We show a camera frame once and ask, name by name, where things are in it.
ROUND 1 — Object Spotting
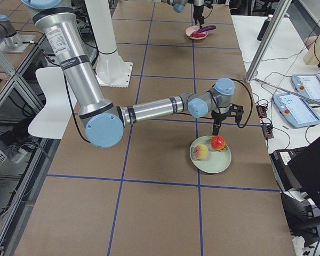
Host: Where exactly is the peach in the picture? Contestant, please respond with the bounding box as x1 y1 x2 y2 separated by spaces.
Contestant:
193 144 209 160

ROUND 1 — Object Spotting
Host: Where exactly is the teach pendant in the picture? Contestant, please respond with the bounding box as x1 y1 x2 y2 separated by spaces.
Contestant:
292 74 320 102
273 93 320 128

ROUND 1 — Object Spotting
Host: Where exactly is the black bottle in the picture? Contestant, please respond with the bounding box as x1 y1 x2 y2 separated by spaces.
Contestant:
257 14 273 41

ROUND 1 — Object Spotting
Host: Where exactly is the teach pendant far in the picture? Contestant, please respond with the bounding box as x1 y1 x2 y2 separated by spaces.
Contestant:
292 74 320 102

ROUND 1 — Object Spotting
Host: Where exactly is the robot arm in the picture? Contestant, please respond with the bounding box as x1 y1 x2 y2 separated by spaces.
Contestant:
25 1 235 148
162 0 205 28

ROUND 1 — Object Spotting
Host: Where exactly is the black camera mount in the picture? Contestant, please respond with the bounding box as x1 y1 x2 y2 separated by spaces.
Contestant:
229 103 244 125
204 0 213 9

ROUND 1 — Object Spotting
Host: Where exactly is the aluminium frame post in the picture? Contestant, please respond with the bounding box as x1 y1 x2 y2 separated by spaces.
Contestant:
244 0 292 84

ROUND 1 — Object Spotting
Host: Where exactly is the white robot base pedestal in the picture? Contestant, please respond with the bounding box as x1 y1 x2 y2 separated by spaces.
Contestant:
85 0 133 88

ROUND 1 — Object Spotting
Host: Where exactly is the teach pendant near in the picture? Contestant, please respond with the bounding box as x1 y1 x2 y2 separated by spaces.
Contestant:
273 93 320 128

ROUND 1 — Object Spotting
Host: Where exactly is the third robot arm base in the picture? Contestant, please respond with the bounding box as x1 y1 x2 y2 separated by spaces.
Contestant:
0 14 35 53

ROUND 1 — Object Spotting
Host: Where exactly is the red chili pepper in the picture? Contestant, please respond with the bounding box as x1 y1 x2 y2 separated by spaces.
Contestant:
189 32 207 40

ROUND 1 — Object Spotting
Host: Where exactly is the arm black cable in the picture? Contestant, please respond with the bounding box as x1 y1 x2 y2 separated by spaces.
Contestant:
65 77 254 145

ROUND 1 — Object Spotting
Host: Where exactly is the purple eggplant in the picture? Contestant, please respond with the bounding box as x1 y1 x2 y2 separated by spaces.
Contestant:
196 25 217 33

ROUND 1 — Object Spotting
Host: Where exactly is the red pomegranate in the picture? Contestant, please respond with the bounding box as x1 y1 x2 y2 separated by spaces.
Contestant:
210 135 226 151

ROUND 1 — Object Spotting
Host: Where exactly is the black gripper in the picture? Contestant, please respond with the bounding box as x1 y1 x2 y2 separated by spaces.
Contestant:
194 5 205 27
212 107 230 135

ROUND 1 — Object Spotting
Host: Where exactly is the black laptop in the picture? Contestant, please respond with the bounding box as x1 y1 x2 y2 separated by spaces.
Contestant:
270 136 320 209

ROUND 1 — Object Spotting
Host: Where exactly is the green plate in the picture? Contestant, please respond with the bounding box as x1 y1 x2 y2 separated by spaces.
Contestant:
190 135 231 174

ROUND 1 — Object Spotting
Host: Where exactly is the pink plate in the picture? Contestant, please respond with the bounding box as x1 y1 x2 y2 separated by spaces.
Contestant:
185 26 199 40

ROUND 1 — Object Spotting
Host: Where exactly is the white chair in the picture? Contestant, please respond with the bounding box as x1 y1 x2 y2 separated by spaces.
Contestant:
28 67 77 139

